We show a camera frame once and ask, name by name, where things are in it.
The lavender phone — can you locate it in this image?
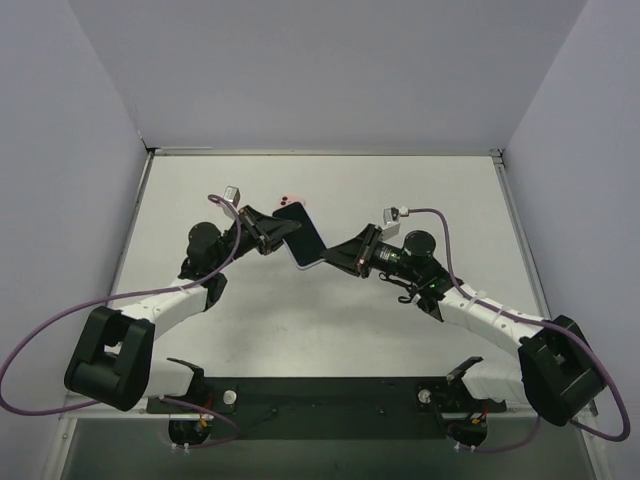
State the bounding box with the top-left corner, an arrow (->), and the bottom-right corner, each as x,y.
273,198 -> 326,270

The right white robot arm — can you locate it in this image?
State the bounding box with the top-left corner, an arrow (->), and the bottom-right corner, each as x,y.
322,224 -> 605,426

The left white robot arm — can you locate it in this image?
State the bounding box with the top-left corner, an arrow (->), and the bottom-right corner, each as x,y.
64,206 -> 301,412

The pink phone case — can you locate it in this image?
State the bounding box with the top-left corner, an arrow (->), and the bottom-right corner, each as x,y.
277,194 -> 306,208

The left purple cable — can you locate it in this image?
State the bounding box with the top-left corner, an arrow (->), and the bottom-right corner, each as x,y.
0,193 -> 244,451

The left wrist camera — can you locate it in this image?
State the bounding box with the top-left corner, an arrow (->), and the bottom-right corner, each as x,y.
220,186 -> 241,219

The aluminium frame rail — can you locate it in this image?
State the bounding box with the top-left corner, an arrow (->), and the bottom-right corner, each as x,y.
492,149 -> 601,419

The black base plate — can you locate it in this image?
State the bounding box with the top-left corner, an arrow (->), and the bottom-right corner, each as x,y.
144,375 -> 509,442

